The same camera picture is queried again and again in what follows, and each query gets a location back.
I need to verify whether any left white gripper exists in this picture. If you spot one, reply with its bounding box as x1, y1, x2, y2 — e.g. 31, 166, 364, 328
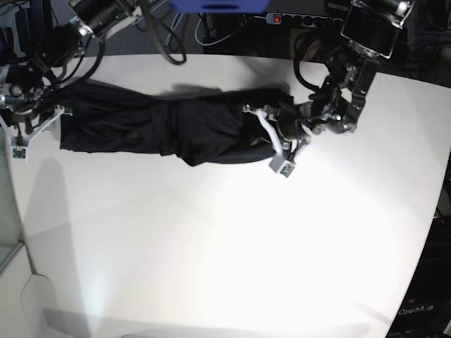
242, 104, 311, 178

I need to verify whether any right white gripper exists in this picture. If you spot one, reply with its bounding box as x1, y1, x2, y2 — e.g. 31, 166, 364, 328
1, 106, 73, 161

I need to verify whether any dark navy long-sleeve shirt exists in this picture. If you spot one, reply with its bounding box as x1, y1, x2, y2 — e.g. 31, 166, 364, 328
60, 82, 294, 167

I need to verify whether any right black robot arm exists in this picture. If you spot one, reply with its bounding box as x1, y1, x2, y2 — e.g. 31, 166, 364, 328
1, 1, 141, 161

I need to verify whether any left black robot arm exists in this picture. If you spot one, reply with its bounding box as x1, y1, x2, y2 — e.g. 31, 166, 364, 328
242, 1, 414, 177

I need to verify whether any black power adapter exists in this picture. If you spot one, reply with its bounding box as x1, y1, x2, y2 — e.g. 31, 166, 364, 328
15, 1, 39, 56

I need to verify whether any blue plastic box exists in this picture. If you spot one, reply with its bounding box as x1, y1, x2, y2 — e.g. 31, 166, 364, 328
170, 0, 269, 13

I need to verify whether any black OpenArm control box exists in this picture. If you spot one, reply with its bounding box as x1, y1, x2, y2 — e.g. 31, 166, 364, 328
387, 216, 450, 337

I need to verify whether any white power strip red switch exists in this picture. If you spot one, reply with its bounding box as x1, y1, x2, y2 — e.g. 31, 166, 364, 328
261, 12, 344, 29

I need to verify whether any white cable bundle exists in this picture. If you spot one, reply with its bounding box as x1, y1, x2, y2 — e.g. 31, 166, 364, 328
165, 10, 244, 50

